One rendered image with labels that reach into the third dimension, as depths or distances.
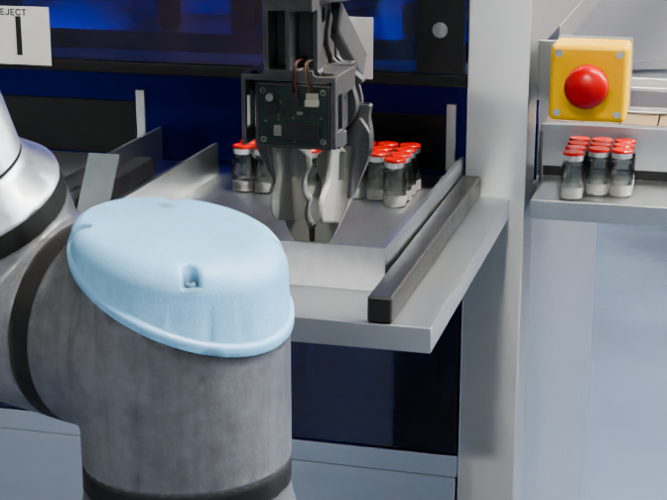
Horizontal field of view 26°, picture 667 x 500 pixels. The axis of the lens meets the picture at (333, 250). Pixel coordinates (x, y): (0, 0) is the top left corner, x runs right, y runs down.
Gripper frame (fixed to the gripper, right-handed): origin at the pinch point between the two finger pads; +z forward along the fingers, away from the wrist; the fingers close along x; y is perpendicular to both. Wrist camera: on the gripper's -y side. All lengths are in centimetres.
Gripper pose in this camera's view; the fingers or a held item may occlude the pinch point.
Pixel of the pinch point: (315, 236)
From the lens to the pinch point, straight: 113.1
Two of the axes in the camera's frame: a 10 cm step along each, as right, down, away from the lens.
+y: -2.5, 2.7, -9.3
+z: 0.0, 9.6, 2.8
